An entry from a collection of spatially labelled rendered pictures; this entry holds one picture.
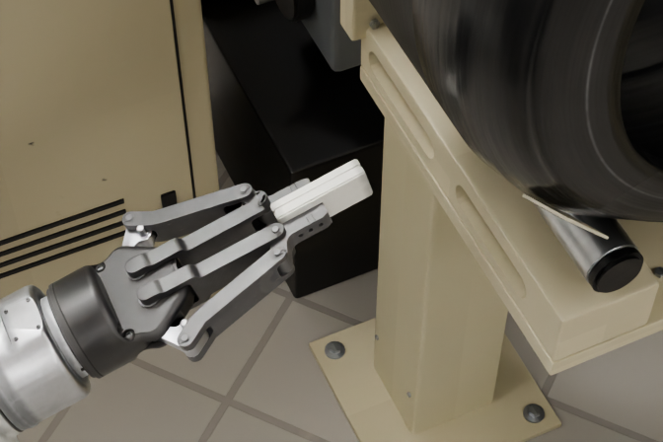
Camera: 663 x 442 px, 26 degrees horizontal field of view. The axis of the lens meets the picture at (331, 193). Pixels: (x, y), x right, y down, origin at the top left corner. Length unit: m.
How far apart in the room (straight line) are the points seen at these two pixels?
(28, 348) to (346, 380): 1.11
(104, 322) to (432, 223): 0.70
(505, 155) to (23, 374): 0.35
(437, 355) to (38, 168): 0.56
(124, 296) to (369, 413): 1.05
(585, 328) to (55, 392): 0.41
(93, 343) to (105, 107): 0.80
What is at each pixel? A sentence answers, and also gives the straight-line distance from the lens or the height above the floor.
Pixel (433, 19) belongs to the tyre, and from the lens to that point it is 0.87.
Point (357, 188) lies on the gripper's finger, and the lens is 1.02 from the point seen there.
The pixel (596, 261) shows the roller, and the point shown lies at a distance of 1.08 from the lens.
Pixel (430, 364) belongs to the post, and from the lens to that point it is 1.88.
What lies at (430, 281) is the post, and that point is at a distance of 1.71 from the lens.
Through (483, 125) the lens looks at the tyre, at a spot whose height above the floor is 1.10.
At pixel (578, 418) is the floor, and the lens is 2.07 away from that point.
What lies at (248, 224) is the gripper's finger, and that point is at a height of 0.97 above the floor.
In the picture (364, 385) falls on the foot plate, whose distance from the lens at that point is 2.06.
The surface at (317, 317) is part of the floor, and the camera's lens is 2.13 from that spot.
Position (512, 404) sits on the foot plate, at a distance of 2.06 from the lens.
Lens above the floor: 1.77
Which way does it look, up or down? 51 degrees down
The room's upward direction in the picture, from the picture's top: straight up
